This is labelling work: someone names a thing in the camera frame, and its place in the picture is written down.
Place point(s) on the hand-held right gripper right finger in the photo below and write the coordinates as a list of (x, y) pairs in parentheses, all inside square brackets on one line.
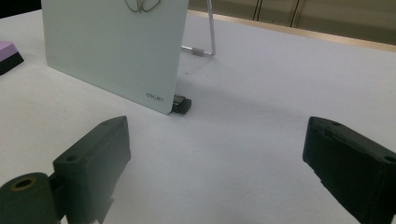
[(351, 168)]

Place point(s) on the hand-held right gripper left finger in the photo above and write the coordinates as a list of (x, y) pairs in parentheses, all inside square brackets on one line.
[(93, 161)]

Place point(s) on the purple and black eraser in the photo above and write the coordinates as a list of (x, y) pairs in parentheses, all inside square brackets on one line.
[(7, 57)]

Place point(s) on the black board foot clip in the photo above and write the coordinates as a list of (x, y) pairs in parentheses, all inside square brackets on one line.
[(182, 105)]

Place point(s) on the pale green glass whiteboard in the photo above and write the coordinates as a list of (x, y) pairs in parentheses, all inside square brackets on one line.
[(115, 53)]

